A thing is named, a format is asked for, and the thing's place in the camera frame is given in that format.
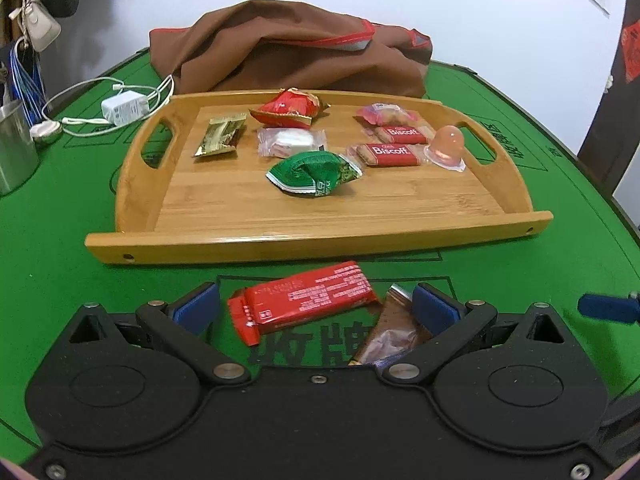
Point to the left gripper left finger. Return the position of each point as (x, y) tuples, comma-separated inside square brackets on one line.
[(176, 329)]

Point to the pink pastry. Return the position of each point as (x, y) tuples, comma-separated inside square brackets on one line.
[(385, 114)]

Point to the white power adapter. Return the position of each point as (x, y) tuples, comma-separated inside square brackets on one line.
[(125, 108)]

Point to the red pistachio snack bag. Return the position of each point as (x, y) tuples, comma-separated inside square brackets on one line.
[(291, 108)]

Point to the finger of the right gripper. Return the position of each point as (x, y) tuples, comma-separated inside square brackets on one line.
[(610, 308)]

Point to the bamboo serving tray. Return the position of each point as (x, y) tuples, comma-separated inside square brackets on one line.
[(194, 188)]

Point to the green snack packet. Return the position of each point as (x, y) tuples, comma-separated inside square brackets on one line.
[(313, 174)]

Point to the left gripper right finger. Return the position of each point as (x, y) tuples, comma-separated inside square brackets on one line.
[(454, 328)]

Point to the pink jelly cup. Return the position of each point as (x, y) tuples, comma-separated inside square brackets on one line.
[(446, 149)]

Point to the steel mug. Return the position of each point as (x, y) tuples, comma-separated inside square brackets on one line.
[(18, 155)]

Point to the small white beige purse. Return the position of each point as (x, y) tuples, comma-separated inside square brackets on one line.
[(39, 27)]

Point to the small round white lid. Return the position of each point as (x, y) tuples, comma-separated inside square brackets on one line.
[(45, 133)]

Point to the gold foil snack packet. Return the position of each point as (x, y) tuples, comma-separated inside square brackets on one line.
[(220, 136)]

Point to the clear-wrapped white cake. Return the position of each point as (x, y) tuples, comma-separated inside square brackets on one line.
[(286, 142)]

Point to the red Biscoff biscuit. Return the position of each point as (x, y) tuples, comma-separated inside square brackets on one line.
[(421, 134), (388, 155)]

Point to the brown cloth bag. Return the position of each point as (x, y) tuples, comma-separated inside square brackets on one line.
[(274, 44)]

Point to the red nut bar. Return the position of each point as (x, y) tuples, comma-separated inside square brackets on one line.
[(300, 298)]

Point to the brown peanut bar packet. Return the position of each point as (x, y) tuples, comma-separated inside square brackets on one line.
[(395, 334)]

